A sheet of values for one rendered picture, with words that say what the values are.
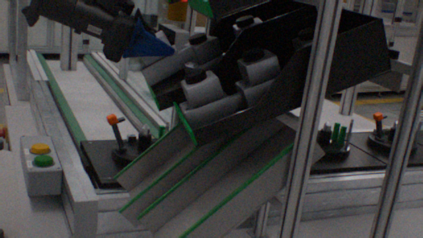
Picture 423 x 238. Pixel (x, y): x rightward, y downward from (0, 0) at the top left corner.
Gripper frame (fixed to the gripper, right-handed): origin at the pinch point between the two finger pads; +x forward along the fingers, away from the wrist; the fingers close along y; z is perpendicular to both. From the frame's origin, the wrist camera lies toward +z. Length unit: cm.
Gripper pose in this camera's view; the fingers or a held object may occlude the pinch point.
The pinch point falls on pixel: (152, 39)
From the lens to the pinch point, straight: 79.3
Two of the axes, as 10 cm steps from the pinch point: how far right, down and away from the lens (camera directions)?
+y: -1.4, -3.7, 9.2
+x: 9.0, 3.4, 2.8
